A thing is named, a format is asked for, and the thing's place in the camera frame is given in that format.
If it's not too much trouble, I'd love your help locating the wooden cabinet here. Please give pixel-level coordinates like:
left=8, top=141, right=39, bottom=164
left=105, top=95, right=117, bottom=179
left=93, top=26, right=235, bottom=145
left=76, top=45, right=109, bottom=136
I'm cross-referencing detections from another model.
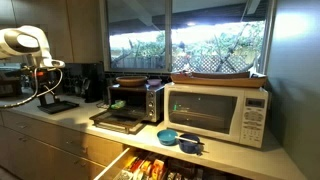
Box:
left=0, top=0, right=105, bottom=65
left=0, top=110, right=129, bottom=180

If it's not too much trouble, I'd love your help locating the small purple bowl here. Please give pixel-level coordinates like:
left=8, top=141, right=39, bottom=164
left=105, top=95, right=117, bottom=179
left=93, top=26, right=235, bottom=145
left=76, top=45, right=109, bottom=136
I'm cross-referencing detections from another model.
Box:
left=146, top=78, right=163, bottom=87

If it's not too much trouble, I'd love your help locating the dark blue bowl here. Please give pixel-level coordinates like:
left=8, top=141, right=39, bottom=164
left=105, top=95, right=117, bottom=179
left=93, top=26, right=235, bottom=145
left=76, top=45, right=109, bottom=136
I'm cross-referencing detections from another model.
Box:
left=177, top=133, right=202, bottom=155

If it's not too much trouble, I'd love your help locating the dark countertop appliance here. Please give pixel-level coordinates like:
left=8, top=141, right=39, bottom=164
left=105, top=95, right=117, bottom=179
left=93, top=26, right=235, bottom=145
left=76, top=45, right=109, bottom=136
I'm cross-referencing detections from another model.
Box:
left=0, top=63, right=25, bottom=99

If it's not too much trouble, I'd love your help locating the toaster oven glass door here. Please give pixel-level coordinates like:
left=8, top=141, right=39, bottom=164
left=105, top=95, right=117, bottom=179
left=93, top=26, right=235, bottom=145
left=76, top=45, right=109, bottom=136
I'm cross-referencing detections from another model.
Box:
left=89, top=109, right=148, bottom=136

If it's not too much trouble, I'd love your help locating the white microwave oven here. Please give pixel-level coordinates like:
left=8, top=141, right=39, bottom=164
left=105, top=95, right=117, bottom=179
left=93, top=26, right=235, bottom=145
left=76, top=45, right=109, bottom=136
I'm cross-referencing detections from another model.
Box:
left=163, top=82, right=270, bottom=149

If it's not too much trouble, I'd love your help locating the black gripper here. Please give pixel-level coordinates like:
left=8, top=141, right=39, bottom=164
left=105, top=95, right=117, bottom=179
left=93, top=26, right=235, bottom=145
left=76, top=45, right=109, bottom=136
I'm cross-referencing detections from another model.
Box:
left=31, top=67, right=61, bottom=107

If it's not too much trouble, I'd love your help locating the wire oven rack tray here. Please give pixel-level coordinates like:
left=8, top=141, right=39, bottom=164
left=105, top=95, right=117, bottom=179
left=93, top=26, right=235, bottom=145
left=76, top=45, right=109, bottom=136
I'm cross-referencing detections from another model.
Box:
left=109, top=105, right=148, bottom=118

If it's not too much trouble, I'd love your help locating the teal plastic bowl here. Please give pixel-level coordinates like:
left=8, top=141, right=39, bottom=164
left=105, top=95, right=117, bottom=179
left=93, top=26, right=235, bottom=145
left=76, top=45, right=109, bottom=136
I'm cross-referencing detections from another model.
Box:
left=156, top=129, right=179, bottom=146

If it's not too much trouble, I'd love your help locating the wooden upper cabinet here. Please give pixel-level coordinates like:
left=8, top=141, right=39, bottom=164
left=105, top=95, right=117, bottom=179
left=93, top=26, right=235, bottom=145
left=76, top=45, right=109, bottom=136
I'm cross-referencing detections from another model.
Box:
left=0, top=0, right=105, bottom=65

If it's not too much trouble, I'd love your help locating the light wooden serving tray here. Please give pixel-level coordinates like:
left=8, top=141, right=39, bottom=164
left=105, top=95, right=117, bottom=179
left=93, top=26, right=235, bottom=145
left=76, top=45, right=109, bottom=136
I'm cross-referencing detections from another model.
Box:
left=169, top=73, right=268, bottom=89

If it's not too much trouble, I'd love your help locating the dark wooden tray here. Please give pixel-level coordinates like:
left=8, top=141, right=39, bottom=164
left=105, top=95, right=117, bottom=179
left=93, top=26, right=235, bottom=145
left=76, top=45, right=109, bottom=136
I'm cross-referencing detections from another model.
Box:
left=189, top=70, right=252, bottom=80

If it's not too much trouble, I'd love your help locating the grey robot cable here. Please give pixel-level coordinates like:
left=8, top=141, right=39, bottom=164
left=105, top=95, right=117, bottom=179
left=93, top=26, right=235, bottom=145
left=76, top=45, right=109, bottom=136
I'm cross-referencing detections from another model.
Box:
left=0, top=67, right=64, bottom=110

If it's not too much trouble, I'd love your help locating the white stick utensil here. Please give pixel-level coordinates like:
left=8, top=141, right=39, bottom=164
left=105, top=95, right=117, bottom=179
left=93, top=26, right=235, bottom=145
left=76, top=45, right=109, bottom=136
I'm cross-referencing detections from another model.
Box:
left=175, top=135, right=205, bottom=146

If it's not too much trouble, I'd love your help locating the flat black tray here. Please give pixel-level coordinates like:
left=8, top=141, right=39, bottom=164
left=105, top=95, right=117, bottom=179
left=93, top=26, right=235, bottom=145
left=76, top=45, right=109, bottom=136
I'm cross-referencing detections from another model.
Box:
left=37, top=100, right=80, bottom=115

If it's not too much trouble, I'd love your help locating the open wooden drawer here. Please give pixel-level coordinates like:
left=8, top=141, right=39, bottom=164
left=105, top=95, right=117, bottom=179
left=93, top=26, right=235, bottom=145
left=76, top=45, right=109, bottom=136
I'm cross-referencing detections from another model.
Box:
left=93, top=146, right=243, bottom=180

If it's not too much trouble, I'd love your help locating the wooden lower cabinet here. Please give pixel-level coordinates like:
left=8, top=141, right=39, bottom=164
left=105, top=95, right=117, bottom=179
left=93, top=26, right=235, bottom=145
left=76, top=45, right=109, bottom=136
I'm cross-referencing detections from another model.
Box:
left=0, top=110, right=129, bottom=180

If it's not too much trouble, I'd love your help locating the large kitchen window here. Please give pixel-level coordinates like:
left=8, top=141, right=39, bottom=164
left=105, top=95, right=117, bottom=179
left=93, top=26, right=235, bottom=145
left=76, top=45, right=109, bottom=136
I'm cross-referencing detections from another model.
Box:
left=99, top=0, right=278, bottom=76

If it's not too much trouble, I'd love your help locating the black coffee machine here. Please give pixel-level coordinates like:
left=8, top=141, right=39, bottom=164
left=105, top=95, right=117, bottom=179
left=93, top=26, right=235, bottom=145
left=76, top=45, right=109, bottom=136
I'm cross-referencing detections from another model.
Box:
left=80, top=62, right=106, bottom=104

